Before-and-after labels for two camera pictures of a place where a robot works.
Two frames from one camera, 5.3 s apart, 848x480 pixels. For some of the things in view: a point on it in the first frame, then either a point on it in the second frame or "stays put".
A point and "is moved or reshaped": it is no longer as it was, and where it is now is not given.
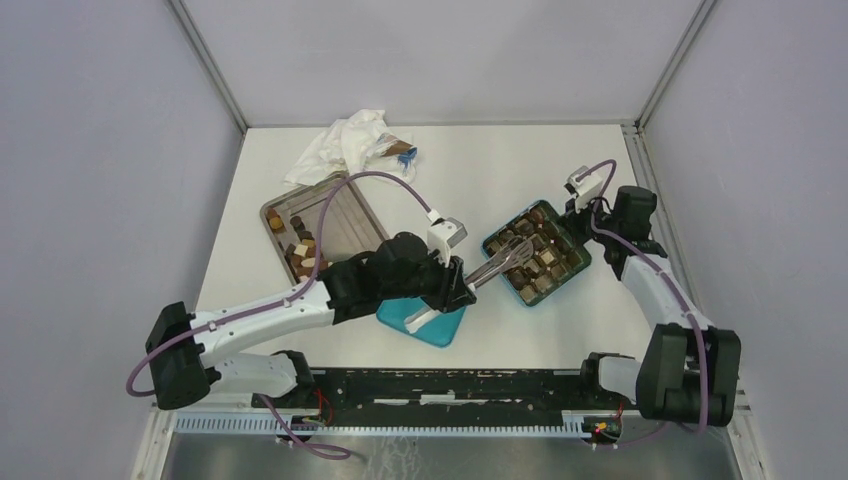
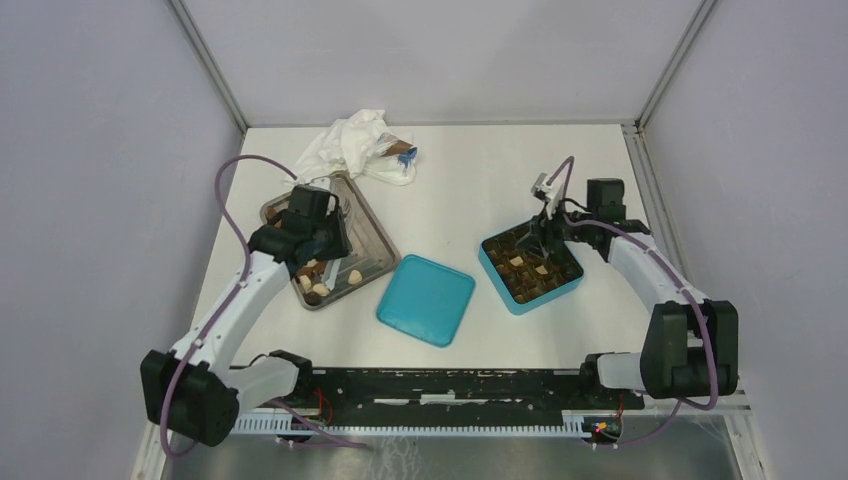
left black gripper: (451, 293) to (341, 246)
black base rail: (357, 396) stays put
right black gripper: (572, 220) to (534, 240)
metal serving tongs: (516, 253) to (330, 273)
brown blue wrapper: (402, 151) stays put
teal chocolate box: (557, 255) is moved or reshaped
